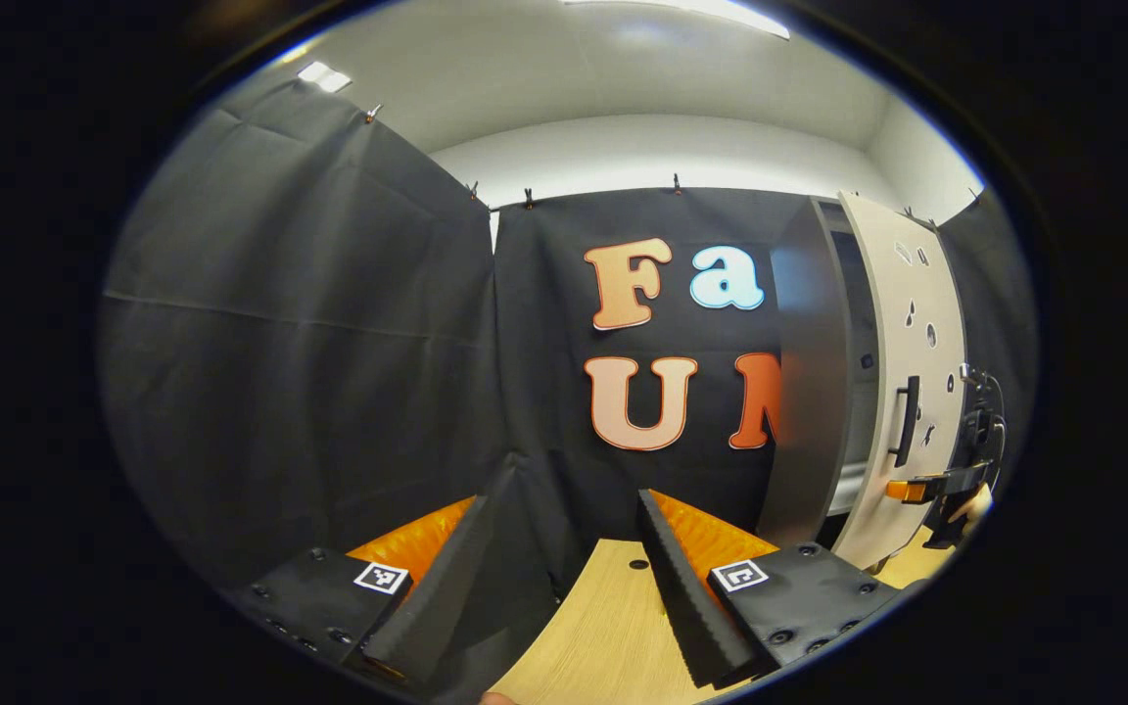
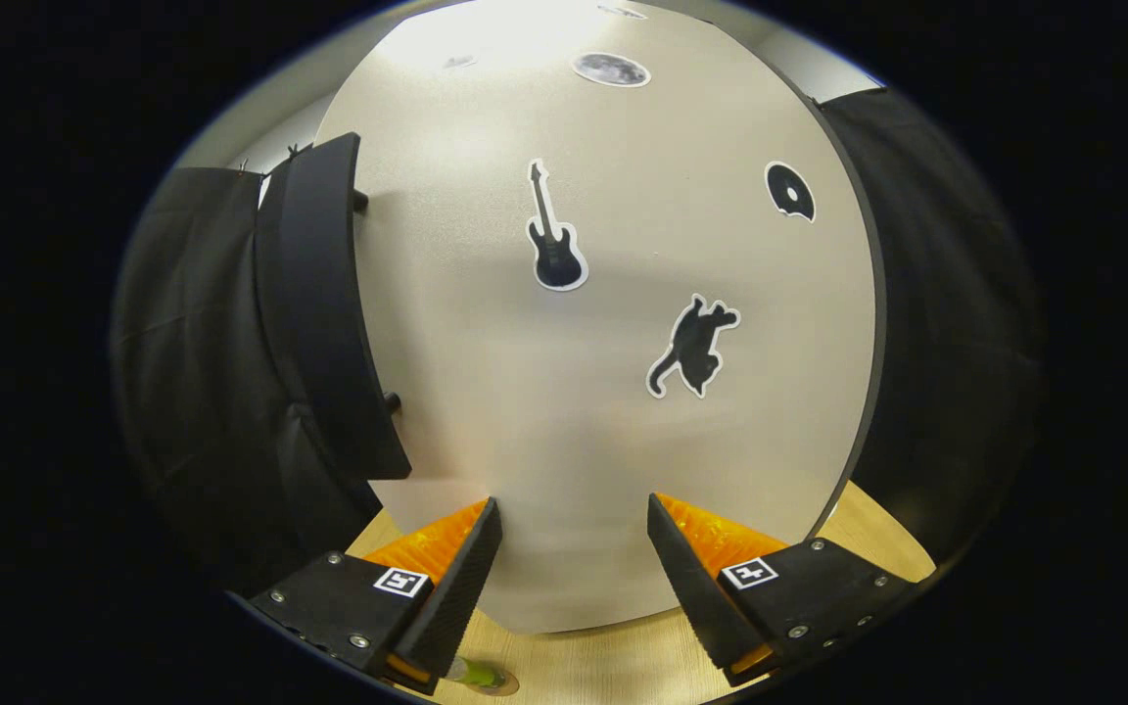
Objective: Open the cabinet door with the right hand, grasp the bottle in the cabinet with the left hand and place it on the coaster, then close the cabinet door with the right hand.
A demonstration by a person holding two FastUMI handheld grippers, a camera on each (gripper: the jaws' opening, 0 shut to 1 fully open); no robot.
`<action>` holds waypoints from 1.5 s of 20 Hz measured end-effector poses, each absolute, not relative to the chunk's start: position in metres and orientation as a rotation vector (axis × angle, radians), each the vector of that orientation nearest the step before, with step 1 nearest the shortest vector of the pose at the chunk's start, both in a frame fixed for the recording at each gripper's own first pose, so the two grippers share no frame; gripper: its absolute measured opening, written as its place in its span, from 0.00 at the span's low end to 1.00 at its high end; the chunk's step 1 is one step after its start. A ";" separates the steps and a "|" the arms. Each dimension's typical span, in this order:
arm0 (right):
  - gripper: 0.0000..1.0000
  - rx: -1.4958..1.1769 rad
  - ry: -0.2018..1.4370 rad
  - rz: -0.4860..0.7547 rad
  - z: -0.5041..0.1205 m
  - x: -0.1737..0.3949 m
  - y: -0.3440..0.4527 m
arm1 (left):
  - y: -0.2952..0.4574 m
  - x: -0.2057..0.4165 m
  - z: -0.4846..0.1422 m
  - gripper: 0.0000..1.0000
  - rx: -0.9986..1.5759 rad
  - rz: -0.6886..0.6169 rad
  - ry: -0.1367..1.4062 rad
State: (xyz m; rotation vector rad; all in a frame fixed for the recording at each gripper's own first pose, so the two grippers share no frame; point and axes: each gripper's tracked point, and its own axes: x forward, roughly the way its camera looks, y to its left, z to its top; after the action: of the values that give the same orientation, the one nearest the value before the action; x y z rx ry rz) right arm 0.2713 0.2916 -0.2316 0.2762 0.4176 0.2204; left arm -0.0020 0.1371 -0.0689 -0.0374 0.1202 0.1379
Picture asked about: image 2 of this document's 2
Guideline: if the black backdrop cloth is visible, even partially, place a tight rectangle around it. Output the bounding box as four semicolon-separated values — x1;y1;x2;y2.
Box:
114;83;1045;593

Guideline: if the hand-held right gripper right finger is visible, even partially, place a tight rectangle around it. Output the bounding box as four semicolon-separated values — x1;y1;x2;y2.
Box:
647;493;917;689

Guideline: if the brown round coaster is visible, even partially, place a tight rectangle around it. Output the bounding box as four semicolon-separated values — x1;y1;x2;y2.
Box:
466;669;522;698

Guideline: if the black cabinet door handle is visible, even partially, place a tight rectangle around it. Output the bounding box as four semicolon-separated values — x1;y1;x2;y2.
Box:
256;132;413;481

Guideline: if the beige cabinet door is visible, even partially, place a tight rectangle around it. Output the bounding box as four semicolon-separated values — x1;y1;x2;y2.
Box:
314;0;886;635

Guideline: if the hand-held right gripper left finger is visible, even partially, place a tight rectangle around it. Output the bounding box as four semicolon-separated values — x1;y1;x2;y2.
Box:
249;496;504;696

